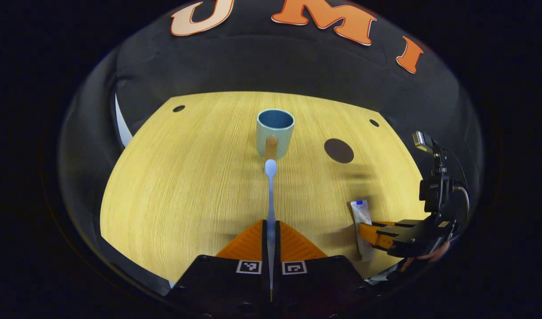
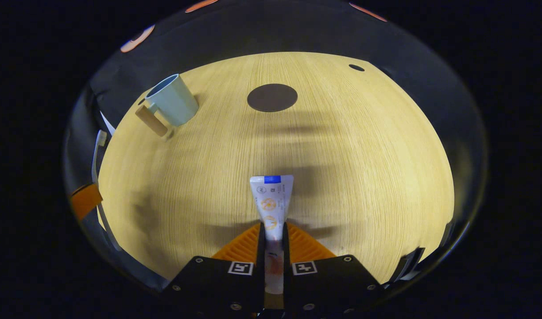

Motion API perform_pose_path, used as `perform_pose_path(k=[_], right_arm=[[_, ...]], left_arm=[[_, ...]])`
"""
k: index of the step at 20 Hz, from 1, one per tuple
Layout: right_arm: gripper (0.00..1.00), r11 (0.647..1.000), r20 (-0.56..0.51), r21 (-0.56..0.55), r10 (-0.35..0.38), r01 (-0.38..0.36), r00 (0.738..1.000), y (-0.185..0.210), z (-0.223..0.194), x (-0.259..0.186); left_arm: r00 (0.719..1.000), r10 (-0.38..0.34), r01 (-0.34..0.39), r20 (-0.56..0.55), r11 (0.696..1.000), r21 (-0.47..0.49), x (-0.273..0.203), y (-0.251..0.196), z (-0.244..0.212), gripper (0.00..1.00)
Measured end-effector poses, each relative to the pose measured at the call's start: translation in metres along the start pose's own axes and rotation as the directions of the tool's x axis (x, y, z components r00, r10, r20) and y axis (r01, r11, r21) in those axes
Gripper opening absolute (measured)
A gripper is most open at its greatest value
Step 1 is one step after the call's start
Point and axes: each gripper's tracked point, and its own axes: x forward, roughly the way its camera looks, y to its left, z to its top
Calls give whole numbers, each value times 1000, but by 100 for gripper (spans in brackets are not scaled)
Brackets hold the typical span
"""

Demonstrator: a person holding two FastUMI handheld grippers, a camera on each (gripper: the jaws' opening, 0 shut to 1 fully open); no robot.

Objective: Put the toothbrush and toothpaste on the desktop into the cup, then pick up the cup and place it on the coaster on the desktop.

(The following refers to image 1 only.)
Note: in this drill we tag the white toothpaste tube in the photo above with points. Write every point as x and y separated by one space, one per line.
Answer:
361 212

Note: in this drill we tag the black backdrop cloth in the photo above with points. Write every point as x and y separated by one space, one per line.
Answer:
275 66

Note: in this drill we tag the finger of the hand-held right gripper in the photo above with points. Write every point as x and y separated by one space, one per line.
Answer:
388 223
377 237

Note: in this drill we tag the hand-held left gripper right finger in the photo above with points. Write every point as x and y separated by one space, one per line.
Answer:
315 283

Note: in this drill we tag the light blue toothbrush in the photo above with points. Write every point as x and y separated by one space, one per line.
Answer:
271 204

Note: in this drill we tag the dark brown round coaster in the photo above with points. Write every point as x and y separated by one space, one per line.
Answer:
339 150

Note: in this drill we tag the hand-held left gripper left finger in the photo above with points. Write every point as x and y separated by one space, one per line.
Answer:
229 283

